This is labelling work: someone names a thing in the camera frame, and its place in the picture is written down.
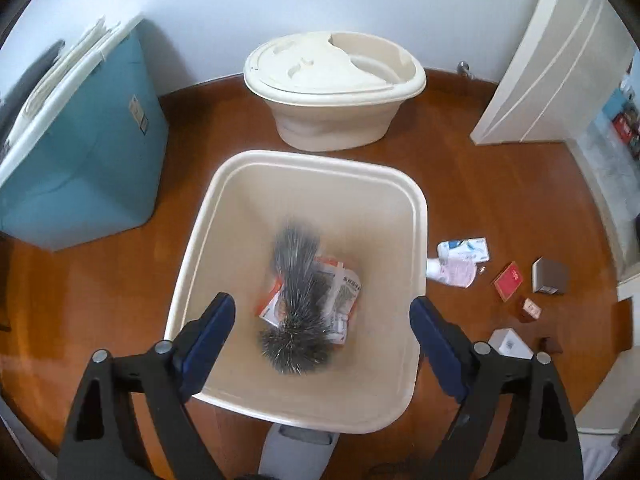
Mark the cream folded cloth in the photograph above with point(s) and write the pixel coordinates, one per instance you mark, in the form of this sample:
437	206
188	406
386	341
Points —
75	65

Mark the cream plastic waste bin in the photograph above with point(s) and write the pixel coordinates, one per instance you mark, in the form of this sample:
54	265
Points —
240	210

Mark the white bottle pink label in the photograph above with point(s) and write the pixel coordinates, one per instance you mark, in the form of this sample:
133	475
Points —
452	272

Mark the metal door stopper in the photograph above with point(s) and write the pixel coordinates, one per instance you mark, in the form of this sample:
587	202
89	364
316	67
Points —
465	67

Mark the cream foot bath bucket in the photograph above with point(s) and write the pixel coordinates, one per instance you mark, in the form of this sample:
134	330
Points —
330	95

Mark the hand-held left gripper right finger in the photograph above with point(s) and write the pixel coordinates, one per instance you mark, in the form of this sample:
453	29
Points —
440	345

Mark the grey slipper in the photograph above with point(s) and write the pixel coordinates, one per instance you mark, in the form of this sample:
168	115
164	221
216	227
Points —
295	452

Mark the blue storage box white lid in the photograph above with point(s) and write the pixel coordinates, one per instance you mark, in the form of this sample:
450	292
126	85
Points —
90	160

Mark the white door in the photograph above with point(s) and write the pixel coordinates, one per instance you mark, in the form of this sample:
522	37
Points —
545	60

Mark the grey brown box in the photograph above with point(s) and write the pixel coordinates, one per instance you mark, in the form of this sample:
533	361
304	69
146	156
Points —
550	275

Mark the red box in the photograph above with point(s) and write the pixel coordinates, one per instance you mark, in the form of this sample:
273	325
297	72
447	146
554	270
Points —
510	281

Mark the orange white snack packet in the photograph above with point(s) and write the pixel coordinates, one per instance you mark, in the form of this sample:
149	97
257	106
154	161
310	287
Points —
270	305
342	290

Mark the white square box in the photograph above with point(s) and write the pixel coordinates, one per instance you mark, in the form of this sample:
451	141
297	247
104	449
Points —
510	344

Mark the grey spiky brush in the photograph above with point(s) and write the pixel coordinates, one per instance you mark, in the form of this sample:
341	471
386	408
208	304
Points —
296	310

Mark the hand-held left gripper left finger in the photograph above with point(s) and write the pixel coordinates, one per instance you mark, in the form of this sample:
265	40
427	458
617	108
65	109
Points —
207	345

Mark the white blue packet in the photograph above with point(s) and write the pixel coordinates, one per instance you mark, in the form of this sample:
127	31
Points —
465	248

